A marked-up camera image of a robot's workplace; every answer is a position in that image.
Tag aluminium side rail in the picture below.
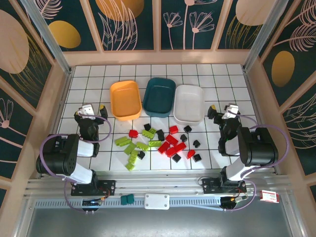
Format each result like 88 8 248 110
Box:
39 69 74 179
243 66 281 175

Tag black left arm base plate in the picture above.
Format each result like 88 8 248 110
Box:
71 179 116 197

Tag red white small box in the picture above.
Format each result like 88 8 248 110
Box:
260 190 281 204

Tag aluminium mounting rail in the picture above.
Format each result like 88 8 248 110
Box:
24 170 291 198

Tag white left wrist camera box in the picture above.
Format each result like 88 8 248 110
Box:
78 104 96 116

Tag white plastic box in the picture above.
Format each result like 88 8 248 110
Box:
144 193 170 210

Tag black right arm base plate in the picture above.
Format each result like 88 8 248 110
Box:
201 177 247 195

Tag aluminium frame post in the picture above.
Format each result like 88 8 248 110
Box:
242 0 281 73
19 0 73 75

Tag white plastic container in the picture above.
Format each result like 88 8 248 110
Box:
173 84 205 127

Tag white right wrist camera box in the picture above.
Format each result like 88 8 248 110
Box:
223 104 240 119

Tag black circuit board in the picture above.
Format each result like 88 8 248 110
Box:
82 197 104 207
220 196 248 211

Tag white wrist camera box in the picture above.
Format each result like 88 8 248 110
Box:
78 104 96 116
223 104 240 119

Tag teal plastic container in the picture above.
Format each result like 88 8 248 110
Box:
142 77 176 120

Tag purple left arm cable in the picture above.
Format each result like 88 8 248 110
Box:
39 114 112 214

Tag orange plastic container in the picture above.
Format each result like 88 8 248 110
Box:
109 80 143 122

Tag grey slotted cable duct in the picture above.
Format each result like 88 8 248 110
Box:
34 198 223 210

